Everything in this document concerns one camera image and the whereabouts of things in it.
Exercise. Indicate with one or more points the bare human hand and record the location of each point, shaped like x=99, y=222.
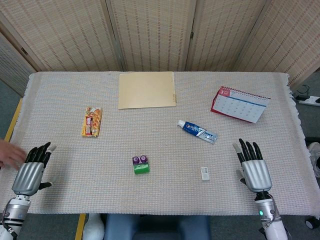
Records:
x=10, y=152

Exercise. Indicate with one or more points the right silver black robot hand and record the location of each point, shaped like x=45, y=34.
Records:
x=256, y=175

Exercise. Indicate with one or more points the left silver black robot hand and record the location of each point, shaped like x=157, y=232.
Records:
x=27, y=176

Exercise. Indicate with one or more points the purple toy block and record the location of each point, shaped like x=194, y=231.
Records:
x=140, y=161

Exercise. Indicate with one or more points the green toy block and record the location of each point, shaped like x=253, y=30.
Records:
x=141, y=169

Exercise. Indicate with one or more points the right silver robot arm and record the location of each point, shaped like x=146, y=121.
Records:
x=266, y=208

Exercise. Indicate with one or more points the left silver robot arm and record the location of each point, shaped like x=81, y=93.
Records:
x=15, y=208

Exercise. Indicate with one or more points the small white box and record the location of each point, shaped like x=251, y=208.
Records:
x=205, y=173

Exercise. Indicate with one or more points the white sneaker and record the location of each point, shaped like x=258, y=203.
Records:
x=315, y=157

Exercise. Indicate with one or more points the red desk calendar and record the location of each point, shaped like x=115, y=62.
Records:
x=240, y=106

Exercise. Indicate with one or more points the blue white toothpaste tube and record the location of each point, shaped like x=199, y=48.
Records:
x=197, y=130

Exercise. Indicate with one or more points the black caster wheel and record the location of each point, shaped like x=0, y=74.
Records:
x=313, y=223

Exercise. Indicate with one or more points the yellow food box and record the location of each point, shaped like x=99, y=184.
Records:
x=92, y=123

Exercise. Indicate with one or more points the white rounded object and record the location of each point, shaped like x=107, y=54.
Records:
x=93, y=228

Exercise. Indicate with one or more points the white power strip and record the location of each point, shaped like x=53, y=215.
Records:
x=310, y=100

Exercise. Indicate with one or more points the white woven tablecloth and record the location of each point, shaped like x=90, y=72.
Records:
x=160, y=195

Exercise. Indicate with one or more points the manila file folder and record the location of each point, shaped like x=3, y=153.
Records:
x=146, y=91

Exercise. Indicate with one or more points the beige woven folding screen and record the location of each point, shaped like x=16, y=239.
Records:
x=75, y=30

